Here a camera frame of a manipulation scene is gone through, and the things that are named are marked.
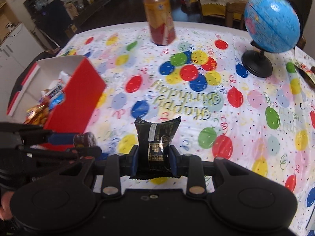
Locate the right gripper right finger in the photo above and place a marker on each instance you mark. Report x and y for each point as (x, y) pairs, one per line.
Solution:
(191, 167)

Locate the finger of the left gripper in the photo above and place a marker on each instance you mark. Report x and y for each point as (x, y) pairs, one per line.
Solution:
(63, 138)

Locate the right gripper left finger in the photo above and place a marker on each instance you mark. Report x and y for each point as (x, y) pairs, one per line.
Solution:
(117, 166)

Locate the red chips bag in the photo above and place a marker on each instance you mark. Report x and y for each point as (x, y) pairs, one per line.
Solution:
(37, 114)

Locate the black snack packet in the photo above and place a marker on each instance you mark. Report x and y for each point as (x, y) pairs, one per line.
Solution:
(151, 159)

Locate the white snack packet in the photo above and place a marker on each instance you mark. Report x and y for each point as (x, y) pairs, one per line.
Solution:
(56, 87)

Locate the red white cardboard box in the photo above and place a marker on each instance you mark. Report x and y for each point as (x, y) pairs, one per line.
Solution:
(71, 87)

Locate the blue cookie packet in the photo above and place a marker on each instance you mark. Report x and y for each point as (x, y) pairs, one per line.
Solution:
(58, 99)

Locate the person left hand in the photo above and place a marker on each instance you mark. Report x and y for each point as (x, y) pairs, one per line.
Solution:
(5, 211)

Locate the balloon pattern tablecloth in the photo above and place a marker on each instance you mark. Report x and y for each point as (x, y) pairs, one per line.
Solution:
(264, 124)

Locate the white cabinet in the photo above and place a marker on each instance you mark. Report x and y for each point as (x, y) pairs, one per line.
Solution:
(17, 52)

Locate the black mini fridge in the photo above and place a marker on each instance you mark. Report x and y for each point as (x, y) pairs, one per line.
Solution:
(51, 18)

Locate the opened wrapper near lamp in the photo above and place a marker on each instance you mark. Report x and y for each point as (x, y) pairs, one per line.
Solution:
(307, 74)

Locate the small blue globe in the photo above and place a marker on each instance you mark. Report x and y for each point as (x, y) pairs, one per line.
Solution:
(274, 27)

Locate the wooden chair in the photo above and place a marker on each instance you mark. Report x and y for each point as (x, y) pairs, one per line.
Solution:
(235, 11)

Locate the orange juice bottle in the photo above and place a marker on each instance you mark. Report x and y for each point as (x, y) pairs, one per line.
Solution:
(160, 21)

